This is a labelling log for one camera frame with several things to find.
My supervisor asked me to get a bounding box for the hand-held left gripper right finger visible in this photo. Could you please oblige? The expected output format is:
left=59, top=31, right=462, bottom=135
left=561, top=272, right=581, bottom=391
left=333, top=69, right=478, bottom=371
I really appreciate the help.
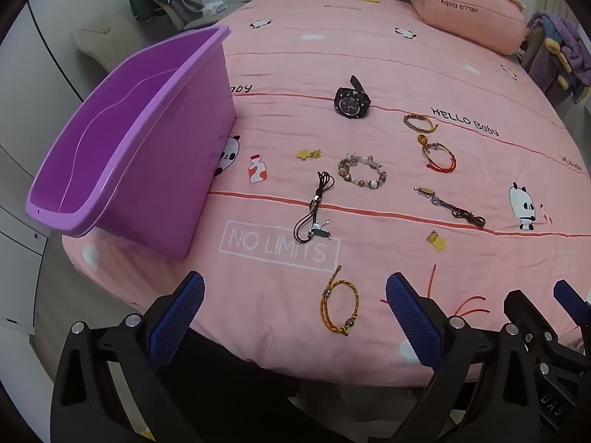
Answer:
left=369, top=272, right=505, bottom=443

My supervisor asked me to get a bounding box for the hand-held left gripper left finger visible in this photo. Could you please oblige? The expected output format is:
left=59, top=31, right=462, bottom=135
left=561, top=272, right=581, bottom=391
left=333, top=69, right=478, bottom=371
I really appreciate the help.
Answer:
left=50, top=271, right=205, bottom=443

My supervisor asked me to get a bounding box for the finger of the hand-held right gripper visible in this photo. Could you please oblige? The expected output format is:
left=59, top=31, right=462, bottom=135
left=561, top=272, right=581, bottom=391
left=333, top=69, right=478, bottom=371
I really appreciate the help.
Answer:
left=553, top=279, right=591, bottom=333
left=503, top=290, right=568, bottom=379

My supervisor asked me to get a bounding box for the thin red cord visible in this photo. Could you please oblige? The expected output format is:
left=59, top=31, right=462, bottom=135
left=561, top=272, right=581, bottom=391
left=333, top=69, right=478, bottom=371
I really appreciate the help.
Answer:
left=380, top=265, right=488, bottom=320

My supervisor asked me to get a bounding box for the yellow braided bracelet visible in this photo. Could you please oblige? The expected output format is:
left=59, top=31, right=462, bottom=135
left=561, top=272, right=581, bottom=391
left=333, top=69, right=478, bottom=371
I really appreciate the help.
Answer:
left=320, top=265, right=360, bottom=336

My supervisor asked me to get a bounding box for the brown leather cord bracelet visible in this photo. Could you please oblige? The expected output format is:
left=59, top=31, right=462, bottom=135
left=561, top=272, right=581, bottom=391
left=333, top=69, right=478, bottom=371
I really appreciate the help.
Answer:
left=414, top=186, right=487, bottom=230

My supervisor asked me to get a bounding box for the beaded stone bracelet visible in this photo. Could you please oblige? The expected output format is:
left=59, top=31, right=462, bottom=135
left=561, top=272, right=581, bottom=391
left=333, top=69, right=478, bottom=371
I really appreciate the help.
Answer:
left=337, top=151, right=388, bottom=189

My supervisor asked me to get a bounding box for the purple plastic bin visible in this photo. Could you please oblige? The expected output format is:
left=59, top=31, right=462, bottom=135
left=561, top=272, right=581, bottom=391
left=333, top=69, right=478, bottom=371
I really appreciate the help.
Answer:
left=25, top=25, right=237, bottom=262

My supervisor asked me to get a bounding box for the black wristwatch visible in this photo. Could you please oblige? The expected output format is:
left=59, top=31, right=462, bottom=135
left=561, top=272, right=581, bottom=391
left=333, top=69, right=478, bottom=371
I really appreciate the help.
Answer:
left=333, top=75, right=372, bottom=122

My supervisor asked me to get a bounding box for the yellow plush toy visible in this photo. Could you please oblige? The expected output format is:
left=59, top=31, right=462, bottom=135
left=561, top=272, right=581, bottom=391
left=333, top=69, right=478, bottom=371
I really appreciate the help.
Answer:
left=544, top=38, right=574, bottom=89

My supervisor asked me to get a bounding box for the purple blanket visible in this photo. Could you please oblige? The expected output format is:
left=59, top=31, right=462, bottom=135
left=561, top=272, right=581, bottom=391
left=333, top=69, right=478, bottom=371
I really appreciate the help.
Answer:
left=526, top=9, right=591, bottom=102

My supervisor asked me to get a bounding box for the white wardrobe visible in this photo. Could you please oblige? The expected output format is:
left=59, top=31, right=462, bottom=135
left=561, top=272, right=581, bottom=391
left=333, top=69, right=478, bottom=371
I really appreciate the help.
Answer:
left=0, top=0, right=112, bottom=337

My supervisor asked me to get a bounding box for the pink printed bedspread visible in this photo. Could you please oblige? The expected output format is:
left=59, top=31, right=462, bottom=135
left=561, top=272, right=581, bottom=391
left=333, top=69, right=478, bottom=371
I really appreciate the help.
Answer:
left=60, top=0, right=591, bottom=389

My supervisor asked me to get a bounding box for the beige chair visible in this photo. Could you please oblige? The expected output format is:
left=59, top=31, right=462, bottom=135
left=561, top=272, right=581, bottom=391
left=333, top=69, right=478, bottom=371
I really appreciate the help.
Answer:
left=71, top=22, right=153, bottom=75
left=157, top=0, right=241, bottom=33

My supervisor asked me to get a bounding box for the pink pillow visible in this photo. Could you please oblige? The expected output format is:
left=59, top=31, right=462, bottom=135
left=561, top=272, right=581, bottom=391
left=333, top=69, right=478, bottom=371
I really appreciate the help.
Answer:
left=408, top=0, right=527, bottom=56

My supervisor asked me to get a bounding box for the red string bracelet amber bead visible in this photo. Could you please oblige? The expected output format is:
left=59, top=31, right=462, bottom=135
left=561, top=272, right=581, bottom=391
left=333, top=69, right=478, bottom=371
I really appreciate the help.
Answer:
left=418, top=134, right=458, bottom=173

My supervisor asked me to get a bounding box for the black cord necklace silver charm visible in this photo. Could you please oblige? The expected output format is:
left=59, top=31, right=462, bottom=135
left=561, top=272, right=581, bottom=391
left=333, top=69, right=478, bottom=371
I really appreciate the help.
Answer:
left=294, top=171, right=334, bottom=243

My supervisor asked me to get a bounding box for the brown gold braided bracelet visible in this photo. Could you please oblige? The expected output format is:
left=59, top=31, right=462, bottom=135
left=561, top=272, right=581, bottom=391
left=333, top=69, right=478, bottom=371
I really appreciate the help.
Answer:
left=403, top=113, right=437, bottom=134

